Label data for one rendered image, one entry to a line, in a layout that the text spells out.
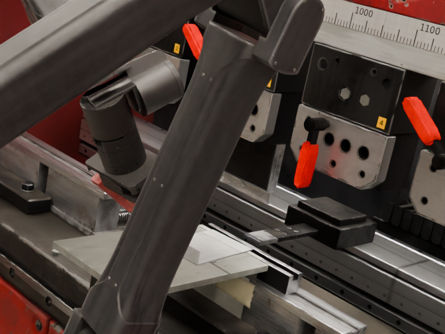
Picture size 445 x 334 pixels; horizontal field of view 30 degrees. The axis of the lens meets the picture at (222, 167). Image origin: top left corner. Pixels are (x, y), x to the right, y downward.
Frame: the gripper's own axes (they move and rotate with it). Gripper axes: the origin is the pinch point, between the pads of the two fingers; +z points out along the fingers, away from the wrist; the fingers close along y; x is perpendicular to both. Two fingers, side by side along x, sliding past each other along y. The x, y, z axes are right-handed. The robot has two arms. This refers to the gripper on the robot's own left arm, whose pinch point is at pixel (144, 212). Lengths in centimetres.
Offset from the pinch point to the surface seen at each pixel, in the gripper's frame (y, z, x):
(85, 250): 4.9, 3.4, 8.0
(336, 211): -2.4, 25.5, -34.1
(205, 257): -3.5, 11.4, -5.2
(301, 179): -15.9, -1.6, -15.4
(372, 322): 83, 205, -128
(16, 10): 85, 5, -32
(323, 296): 109, 205, -127
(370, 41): -18.7, -16.0, -29.0
